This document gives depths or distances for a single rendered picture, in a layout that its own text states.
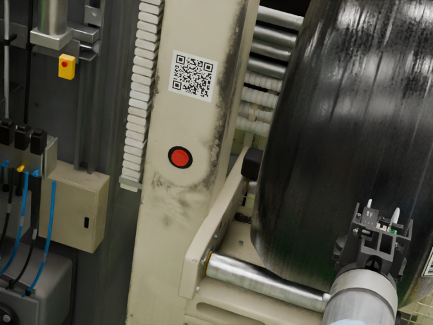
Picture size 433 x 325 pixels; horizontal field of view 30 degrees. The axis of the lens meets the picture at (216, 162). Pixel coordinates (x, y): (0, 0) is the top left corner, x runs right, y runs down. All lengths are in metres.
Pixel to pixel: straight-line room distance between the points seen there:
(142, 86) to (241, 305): 0.41
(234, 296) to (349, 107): 0.48
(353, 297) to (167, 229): 0.69
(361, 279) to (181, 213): 0.63
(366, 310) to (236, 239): 0.83
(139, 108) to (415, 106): 0.51
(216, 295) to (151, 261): 0.18
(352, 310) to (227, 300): 0.61
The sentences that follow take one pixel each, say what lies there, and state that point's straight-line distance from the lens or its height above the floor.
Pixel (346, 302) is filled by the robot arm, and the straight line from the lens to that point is 0.86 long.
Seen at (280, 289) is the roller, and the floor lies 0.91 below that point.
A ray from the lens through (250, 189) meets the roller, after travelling 1.64.
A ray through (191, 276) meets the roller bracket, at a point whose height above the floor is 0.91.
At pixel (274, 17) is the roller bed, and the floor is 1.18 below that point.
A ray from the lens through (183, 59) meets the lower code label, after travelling 1.31.
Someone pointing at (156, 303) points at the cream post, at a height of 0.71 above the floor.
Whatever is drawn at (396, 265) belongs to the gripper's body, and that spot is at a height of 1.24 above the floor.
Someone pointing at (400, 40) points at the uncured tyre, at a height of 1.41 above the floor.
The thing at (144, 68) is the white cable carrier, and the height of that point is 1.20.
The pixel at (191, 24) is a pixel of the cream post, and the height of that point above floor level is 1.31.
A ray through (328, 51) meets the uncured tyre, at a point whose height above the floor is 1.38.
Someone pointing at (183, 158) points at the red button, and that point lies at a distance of 1.39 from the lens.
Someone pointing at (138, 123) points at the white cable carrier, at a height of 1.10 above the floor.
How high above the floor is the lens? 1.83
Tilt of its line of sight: 33 degrees down
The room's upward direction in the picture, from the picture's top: 10 degrees clockwise
